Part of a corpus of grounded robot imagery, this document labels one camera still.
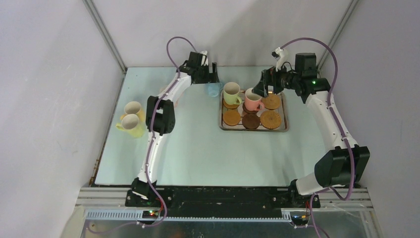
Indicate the metal tray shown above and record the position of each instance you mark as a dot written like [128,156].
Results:
[282,110]

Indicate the blue mug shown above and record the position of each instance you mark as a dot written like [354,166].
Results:
[214,89]

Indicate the pink cup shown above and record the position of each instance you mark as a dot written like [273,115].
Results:
[253,102]
[173,95]

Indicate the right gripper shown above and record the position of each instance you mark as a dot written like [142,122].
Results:
[267,81]

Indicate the yellow-green mug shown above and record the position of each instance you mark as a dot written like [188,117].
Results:
[131,124]

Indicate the green cup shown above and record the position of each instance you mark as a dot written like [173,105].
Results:
[231,92]

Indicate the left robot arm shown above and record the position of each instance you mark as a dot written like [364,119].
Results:
[160,117]

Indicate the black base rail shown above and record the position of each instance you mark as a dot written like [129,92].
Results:
[232,202]

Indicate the yellow mug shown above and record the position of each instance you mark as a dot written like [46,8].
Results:
[134,107]

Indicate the dark wood coaster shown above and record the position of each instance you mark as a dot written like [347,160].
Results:
[248,111]
[250,121]

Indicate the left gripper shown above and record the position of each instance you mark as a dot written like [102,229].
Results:
[209,77]

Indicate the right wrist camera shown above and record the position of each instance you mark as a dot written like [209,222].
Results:
[281,55]

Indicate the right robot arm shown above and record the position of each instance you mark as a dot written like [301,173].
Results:
[345,160]

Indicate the light wood coaster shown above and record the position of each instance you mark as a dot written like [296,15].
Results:
[231,117]
[229,106]

